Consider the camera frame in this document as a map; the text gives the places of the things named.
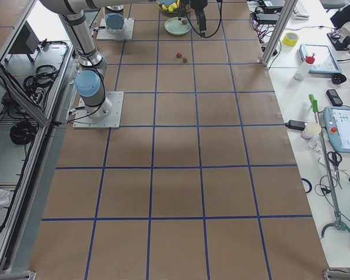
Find white paper cup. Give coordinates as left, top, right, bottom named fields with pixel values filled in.
left=301, top=122, right=321, bottom=140

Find yellow tape roll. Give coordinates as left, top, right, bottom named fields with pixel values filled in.
left=282, top=32, right=299, bottom=47

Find black power adapter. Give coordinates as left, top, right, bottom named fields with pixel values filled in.
left=285, top=120, right=307, bottom=131

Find black handled scissors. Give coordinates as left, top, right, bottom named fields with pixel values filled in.
left=327, top=152, right=342, bottom=189

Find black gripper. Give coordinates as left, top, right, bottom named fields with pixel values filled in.
left=191, top=0, right=207, bottom=33

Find grey control box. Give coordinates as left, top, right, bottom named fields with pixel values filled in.
left=8, top=21, right=40, bottom=62

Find yellow banana bunch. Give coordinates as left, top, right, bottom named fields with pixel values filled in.
left=160, top=1, right=180, bottom=13

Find black phone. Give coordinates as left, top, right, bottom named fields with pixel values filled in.
left=326, top=89, right=343, bottom=107

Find teach pendant with screen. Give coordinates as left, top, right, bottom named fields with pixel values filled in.
left=323, top=106, right=350, bottom=153

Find light green plate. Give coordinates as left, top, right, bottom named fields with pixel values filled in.
left=164, top=17, right=191, bottom=36

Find aluminium frame post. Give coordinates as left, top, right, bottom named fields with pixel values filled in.
left=261, top=0, right=297, bottom=66

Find black power brick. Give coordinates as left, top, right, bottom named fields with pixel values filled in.
left=255, top=13, right=279, bottom=25

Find coiled black cable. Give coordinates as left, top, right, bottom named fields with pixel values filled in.
left=9, top=121, right=37, bottom=146

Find long reach grabber tool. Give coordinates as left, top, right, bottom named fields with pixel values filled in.
left=309, top=94, right=350, bottom=238

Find white bottle red cap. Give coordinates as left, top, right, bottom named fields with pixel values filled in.
left=293, top=54, right=315, bottom=81

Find woven wicker fruit basket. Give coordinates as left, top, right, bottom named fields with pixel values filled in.
left=158, top=2, right=193, bottom=14

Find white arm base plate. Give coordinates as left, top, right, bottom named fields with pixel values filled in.
left=73, top=92, right=124, bottom=129
left=96, top=18, right=135, bottom=41

